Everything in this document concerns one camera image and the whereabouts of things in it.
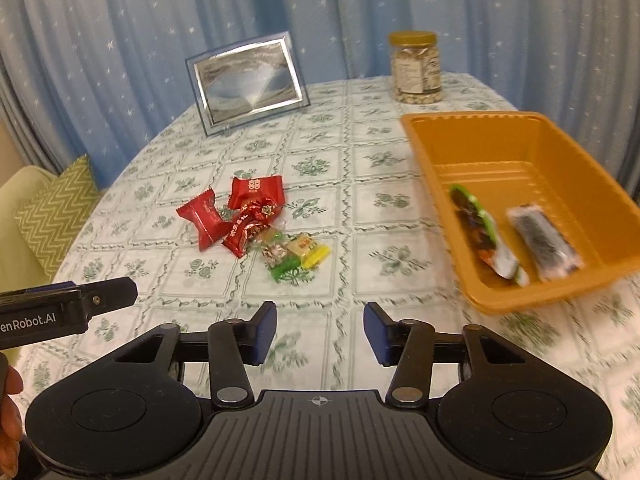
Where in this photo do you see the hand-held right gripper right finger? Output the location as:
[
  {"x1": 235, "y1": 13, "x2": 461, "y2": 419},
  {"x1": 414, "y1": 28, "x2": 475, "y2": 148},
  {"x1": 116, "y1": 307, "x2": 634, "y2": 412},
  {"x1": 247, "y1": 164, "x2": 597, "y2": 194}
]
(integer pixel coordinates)
[{"x1": 362, "y1": 302, "x2": 530, "y2": 409}]

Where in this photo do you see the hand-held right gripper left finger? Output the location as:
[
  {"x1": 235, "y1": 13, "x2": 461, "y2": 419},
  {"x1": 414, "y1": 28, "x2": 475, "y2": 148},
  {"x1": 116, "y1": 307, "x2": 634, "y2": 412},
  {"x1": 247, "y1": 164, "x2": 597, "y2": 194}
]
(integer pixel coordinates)
[{"x1": 112, "y1": 301, "x2": 278, "y2": 409}]

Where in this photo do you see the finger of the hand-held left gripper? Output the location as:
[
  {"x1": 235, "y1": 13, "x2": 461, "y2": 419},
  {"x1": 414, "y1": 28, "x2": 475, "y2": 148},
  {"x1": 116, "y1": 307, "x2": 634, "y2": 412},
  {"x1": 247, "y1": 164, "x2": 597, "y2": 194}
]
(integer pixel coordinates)
[{"x1": 75, "y1": 276, "x2": 139, "y2": 318}]

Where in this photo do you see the clear candy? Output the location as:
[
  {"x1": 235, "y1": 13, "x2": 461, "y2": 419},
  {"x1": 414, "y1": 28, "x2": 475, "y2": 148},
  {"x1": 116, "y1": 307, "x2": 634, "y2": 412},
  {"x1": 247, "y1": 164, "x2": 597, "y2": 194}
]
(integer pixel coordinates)
[{"x1": 260, "y1": 229, "x2": 302, "y2": 284}]

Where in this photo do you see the yellow candy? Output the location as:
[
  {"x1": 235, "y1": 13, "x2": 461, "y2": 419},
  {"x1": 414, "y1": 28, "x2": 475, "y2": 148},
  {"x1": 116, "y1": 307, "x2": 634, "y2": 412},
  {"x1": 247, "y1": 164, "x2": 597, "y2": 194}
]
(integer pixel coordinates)
[{"x1": 287, "y1": 233, "x2": 334, "y2": 269}]

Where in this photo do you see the long red candy packet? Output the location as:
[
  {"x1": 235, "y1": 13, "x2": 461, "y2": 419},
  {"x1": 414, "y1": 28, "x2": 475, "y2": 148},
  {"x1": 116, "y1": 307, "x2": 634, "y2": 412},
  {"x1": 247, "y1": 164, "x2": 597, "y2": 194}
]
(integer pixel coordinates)
[{"x1": 222, "y1": 215, "x2": 267, "y2": 259}]

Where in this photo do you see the plain red candy packet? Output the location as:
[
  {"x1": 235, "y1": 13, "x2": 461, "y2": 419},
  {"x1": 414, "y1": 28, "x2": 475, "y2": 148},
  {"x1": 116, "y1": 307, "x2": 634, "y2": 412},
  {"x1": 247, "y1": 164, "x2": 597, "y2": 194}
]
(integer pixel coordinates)
[
  {"x1": 227, "y1": 175, "x2": 286, "y2": 211},
  {"x1": 176, "y1": 187, "x2": 222, "y2": 252}
]

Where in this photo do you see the red patterned candy packet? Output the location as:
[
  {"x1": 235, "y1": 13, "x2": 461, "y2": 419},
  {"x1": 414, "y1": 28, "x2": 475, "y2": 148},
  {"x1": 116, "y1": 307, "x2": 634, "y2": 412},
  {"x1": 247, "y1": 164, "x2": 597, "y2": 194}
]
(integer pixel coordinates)
[{"x1": 239, "y1": 197, "x2": 279, "y2": 227}]

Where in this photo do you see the orange plastic tray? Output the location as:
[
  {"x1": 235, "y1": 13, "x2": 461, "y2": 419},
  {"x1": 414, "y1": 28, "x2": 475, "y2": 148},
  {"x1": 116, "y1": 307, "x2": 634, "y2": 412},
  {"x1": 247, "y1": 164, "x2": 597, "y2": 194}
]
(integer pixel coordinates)
[{"x1": 400, "y1": 111, "x2": 640, "y2": 316}]

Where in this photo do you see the person's left hand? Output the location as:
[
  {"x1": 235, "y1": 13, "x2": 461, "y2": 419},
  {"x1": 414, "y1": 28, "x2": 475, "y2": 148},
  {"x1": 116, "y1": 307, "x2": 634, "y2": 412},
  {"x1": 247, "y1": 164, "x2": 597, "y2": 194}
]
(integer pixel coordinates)
[{"x1": 0, "y1": 352, "x2": 24, "y2": 458}]

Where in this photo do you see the pale green sofa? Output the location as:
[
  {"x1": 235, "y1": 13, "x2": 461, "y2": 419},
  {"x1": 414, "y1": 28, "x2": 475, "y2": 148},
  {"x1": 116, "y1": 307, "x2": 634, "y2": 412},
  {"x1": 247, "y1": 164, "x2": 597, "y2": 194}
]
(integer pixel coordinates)
[{"x1": 0, "y1": 165, "x2": 63, "y2": 376}]

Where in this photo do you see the green zigzag cushion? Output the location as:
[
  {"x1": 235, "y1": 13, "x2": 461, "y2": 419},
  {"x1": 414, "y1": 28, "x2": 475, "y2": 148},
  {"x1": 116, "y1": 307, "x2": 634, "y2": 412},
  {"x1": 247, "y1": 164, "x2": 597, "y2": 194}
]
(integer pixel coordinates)
[{"x1": 13, "y1": 154, "x2": 101, "y2": 281}]

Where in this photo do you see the green brown snack packet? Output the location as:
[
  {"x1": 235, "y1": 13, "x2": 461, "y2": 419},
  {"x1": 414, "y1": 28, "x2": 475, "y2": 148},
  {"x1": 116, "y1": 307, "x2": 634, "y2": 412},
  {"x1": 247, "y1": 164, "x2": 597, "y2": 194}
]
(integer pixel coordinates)
[{"x1": 448, "y1": 183, "x2": 531, "y2": 288}]

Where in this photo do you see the black snack packet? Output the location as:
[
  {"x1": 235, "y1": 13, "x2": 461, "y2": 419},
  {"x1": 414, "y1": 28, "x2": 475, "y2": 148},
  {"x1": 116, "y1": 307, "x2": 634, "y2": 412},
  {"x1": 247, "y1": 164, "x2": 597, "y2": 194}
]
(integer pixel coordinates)
[{"x1": 505, "y1": 203, "x2": 585, "y2": 283}]

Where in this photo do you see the blue star curtain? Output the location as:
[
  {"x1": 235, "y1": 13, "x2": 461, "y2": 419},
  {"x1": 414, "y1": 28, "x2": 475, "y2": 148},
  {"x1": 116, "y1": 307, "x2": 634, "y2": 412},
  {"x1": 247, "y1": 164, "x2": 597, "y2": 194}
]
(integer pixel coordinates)
[{"x1": 0, "y1": 0, "x2": 640, "y2": 201}]

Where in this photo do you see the nut jar with gold lid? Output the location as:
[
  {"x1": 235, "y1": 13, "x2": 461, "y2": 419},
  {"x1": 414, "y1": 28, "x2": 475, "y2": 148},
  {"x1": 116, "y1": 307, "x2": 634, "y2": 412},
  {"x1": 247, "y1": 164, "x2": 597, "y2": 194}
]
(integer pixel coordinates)
[{"x1": 389, "y1": 30, "x2": 444, "y2": 105}]

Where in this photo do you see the glass picture frame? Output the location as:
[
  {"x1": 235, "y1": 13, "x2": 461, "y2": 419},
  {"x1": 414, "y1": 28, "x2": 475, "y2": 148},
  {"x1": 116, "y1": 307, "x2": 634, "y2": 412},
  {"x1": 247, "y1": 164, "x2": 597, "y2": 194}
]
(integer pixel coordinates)
[{"x1": 185, "y1": 31, "x2": 312, "y2": 137}]

